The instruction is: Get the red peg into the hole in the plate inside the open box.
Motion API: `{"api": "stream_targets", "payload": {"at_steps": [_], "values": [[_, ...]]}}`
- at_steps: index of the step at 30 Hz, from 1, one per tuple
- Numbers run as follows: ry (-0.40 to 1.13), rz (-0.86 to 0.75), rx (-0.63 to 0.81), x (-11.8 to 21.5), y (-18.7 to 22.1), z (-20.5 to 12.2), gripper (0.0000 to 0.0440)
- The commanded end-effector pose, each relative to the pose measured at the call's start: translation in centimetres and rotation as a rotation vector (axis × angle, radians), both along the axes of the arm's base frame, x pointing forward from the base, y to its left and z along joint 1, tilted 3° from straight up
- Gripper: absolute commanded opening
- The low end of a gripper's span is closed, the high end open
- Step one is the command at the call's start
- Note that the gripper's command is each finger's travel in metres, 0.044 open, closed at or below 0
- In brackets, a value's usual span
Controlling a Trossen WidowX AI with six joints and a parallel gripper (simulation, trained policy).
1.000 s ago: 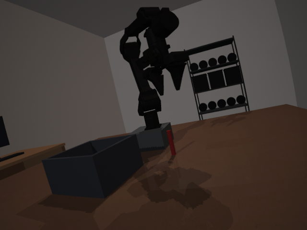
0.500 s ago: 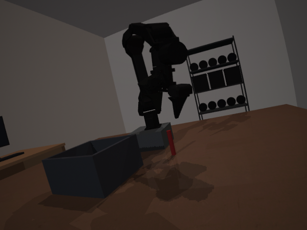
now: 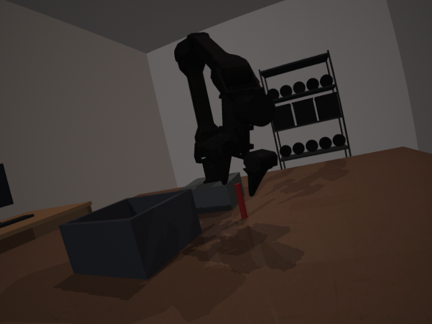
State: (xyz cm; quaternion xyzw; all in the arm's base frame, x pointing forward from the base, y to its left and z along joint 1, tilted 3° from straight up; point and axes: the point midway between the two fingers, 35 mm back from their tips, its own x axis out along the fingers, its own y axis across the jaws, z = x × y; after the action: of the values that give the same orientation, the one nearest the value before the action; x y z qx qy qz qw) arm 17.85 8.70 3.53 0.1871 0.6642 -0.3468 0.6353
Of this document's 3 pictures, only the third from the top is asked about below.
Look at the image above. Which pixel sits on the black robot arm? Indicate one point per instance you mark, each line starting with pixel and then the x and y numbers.
pixel 242 98

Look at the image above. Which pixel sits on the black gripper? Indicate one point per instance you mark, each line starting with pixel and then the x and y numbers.
pixel 256 162

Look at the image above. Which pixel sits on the red peg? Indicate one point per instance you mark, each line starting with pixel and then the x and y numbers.
pixel 241 202

